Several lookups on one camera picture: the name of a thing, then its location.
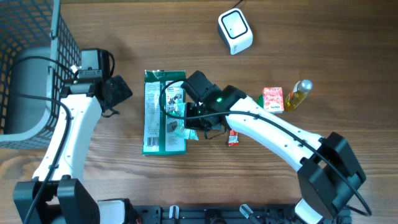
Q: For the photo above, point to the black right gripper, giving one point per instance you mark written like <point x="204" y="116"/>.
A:
<point x="191" y="123"/>

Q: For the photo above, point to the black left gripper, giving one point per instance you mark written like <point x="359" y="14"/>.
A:
<point x="120" y="89"/>

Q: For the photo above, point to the pale green wipes sachet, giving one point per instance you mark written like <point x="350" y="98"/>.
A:
<point x="181" y="131"/>

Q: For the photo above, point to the green 3M sponge packet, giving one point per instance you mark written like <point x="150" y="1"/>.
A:
<point x="162" y="90"/>

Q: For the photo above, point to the red coffee stick sachet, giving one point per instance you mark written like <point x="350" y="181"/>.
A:
<point x="233" y="138"/>

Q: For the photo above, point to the green lid small jar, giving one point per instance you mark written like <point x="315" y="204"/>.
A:
<point x="260" y="101"/>

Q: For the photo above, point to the pink Kleenex tissue pack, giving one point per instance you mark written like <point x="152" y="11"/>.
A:
<point x="273" y="101"/>

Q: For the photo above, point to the yellow oil bottle silver cap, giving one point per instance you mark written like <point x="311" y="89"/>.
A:
<point x="297" y="95"/>

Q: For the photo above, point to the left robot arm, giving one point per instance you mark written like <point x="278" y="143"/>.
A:
<point x="56" y="193"/>

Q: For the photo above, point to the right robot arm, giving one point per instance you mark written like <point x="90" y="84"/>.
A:
<point x="328" y="171"/>

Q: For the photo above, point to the white barcode scanner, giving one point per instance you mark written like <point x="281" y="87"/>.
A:
<point x="235" y="31"/>

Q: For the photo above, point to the dark grey mesh basket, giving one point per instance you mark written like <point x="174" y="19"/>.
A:
<point x="37" y="51"/>

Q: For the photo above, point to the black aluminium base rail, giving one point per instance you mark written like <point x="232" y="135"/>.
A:
<point x="281" y="213"/>

